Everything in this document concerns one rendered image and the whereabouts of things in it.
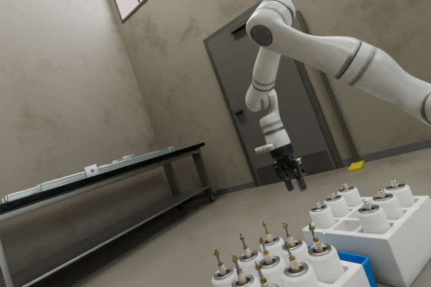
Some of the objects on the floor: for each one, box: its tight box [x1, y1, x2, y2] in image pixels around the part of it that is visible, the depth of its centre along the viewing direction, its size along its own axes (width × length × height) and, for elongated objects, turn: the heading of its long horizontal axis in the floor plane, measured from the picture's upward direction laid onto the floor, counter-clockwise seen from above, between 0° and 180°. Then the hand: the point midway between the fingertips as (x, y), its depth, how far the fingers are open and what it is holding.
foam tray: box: [302, 196, 431, 287], centre depth 117 cm, size 39×39×18 cm
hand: (295, 186), depth 87 cm, fingers open, 6 cm apart
